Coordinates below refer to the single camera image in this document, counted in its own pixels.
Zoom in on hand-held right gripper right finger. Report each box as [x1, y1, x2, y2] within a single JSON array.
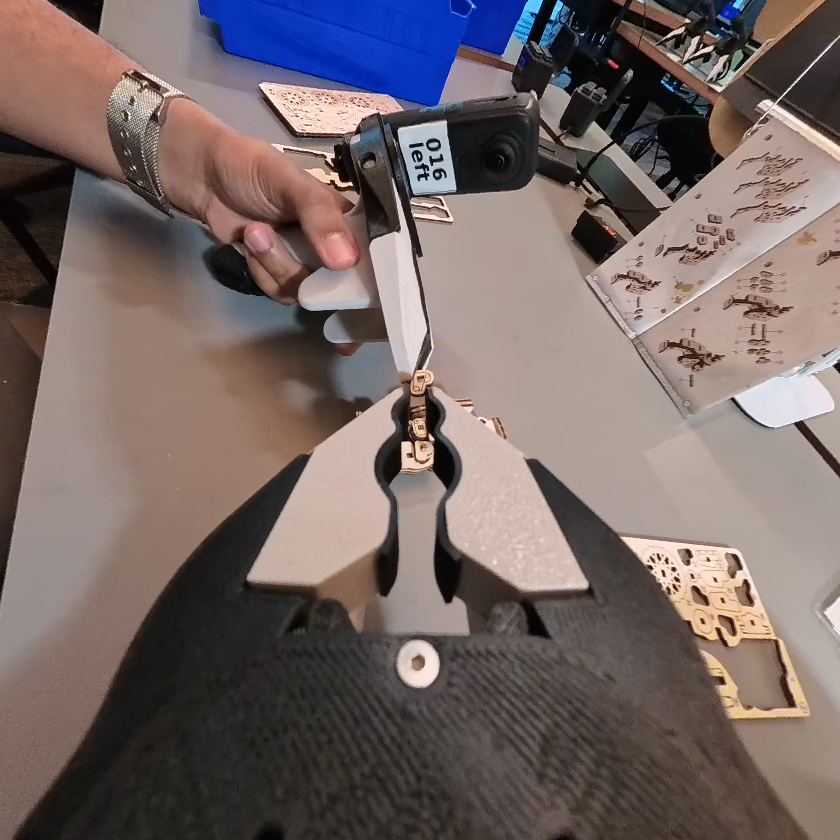
[[427, 392, 589, 632]]

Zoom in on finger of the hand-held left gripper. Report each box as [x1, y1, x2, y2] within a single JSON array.
[[369, 196, 431, 377], [411, 251, 437, 373]]

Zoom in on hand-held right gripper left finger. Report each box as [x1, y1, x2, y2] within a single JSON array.
[[246, 390, 403, 627]]

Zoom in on wooden puzzle model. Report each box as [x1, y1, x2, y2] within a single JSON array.
[[399, 369, 509, 475]]

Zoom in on person's left hand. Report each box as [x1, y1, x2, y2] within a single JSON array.
[[161, 98, 363, 357]]

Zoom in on black charger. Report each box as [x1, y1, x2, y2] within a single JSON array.
[[561, 85, 605, 137], [514, 26, 578, 96]]

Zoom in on flat dark device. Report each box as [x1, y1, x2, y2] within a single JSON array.
[[538, 141, 662, 231]]

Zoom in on small black box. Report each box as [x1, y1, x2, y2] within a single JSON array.
[[571, 210, 631, 260]]

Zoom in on partly emptied wooden parts sheet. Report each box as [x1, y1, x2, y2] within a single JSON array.
[[272, 141, 454, 227]]

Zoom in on stacked wooden parts sheets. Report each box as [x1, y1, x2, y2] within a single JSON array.
[[259, 82, 404, 137]]

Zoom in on large blue plastic bin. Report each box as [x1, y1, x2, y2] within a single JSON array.
[[197, 0, 476, 106]]

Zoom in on wooden gear parts sheet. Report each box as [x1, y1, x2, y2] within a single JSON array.
[[620, 535, 811, 719]]

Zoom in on puzzle instruction booklet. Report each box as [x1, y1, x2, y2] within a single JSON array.
[[586, 118, 840, 417]]

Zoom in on silver mesh wristwatch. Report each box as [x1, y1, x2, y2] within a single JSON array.
[[107, 69, 198, 217]]

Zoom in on white booklet stand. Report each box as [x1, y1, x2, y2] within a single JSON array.
[[734, 373, 836, 429]]

